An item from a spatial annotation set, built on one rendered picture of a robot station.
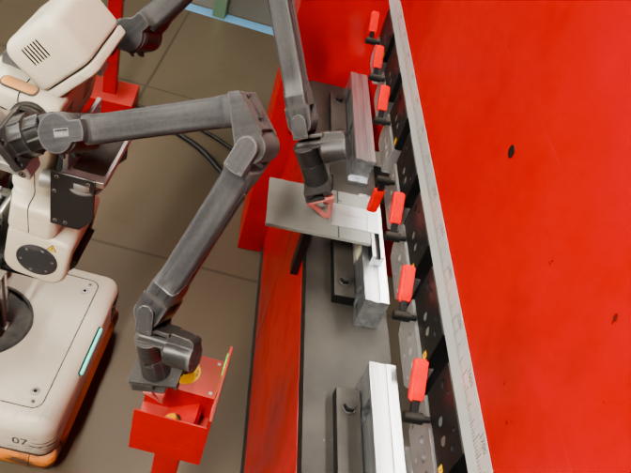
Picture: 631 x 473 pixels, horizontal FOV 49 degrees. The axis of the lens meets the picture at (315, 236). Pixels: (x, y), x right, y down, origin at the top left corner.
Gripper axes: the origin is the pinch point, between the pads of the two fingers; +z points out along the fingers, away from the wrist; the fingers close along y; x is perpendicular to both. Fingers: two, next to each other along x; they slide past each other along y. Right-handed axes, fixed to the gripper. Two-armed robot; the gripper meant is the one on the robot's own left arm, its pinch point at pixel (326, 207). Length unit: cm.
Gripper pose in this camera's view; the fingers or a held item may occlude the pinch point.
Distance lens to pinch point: 173.0
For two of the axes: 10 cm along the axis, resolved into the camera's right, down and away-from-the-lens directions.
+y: 0.0, -6.6, 7.5
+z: 2.6, 7.2, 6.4
